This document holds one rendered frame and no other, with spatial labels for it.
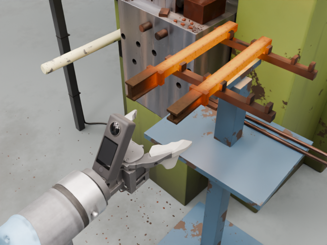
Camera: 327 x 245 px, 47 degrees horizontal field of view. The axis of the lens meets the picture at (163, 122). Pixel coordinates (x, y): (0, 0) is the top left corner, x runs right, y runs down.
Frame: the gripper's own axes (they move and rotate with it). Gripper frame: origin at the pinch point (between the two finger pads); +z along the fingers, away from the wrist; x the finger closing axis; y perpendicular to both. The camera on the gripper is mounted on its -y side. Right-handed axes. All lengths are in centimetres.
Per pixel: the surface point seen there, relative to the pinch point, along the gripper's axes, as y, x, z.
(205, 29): 7, -23, 48
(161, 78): 0.0, -10.2, 11.5
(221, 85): -0.4, 2.3, 17.9
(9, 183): 98, -100, -2
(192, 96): -1.2, 0.4, 9.4
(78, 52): 35, -82, 40
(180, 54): -0.8, -12.6, 21.8
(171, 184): 90, -33, 45
